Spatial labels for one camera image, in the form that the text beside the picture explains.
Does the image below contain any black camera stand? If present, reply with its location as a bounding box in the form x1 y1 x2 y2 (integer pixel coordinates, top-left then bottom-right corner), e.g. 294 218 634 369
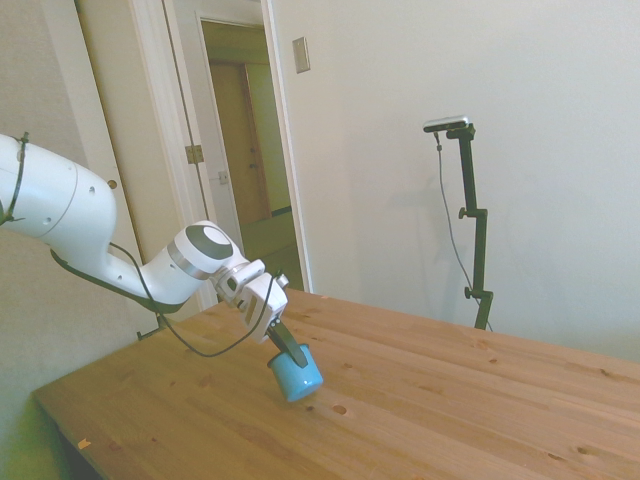
445 124 496 332

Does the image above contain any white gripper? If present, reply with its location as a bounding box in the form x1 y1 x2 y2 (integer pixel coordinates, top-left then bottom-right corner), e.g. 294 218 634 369
235 273 311 370

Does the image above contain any grey wall switch plate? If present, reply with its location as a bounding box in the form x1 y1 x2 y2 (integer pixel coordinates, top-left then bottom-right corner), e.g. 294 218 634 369
291 36 312 75

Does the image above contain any brown wooden door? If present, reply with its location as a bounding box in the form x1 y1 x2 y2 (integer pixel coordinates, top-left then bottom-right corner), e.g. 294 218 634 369
209 60 274 227

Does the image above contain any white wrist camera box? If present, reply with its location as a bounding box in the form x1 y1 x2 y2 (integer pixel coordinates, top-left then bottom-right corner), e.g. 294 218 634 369
211 258 267 307

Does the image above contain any blue mug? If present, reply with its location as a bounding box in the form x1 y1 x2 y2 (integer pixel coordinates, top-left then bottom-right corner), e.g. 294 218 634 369
266 344 324 403

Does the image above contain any grey exterior camera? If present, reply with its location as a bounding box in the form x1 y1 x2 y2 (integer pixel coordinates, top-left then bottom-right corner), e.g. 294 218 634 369
423 115 472 135

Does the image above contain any white open door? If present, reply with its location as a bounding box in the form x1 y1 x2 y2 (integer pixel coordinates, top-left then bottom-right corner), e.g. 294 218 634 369
164 0 247 307

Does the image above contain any white closet door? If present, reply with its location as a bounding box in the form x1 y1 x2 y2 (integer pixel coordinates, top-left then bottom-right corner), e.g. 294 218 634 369
74 0 187 266

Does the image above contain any black table clamp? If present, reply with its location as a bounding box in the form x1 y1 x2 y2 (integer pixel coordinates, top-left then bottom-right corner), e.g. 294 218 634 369
135 312 167 342

